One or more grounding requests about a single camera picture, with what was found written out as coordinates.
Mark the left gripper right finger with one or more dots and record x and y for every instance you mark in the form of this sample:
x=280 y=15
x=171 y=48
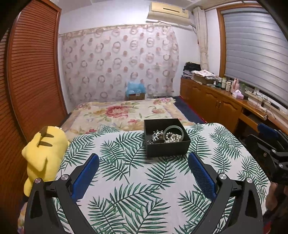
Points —
x=206 y=177

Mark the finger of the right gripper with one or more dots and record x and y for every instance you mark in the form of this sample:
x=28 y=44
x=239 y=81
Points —
x=266 y=132

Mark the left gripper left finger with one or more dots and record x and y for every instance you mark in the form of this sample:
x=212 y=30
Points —
x=82 y=176

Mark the green jade bangle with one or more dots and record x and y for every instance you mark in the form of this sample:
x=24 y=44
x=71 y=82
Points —
x=173 y=133

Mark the silver crystal hair clip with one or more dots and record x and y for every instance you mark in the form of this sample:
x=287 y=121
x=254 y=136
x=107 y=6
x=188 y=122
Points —
x=157 y=137

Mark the black jewelry box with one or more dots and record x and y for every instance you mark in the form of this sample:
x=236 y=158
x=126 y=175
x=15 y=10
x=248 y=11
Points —
x=166 y=148

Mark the person's right hand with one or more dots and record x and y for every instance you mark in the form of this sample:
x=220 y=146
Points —
x=276 y=201

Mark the pink tissue box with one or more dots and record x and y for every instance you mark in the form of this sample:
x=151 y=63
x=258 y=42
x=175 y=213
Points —
x=237 y=94

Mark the yellow plush toy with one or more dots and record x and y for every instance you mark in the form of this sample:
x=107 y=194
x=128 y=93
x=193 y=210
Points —
x=44 y=154

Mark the palm leaf tablecloth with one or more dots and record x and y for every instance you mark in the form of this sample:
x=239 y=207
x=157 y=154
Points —
x=131 y=193

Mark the wooden sideboard cabinet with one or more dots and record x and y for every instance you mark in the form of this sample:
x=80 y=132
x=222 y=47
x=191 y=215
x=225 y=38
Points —
x=216 y=105

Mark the grey window blind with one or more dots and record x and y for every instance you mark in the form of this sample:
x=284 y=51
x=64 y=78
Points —
x=256 y=50

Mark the floral bed quilt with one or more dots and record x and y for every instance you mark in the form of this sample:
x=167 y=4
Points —
x=90 y=117

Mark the stack of folded clothes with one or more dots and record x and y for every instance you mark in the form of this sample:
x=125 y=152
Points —
x=193 y=71

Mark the brown louvered wardrobe door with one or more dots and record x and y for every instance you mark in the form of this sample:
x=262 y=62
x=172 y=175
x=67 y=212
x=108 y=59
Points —
x=31 y=93

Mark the blue bag on cardboard box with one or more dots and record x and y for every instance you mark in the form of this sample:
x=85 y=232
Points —
x=135 y=91

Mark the circle pattern curtain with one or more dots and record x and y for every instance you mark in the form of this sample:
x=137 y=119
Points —
x=98 y=63

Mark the cream side curtain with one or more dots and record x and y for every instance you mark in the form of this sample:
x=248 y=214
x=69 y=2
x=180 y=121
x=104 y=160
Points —
x=202 y=35

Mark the wall air conditioner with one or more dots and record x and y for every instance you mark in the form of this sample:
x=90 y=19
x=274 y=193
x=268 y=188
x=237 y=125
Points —
x=169 y=13

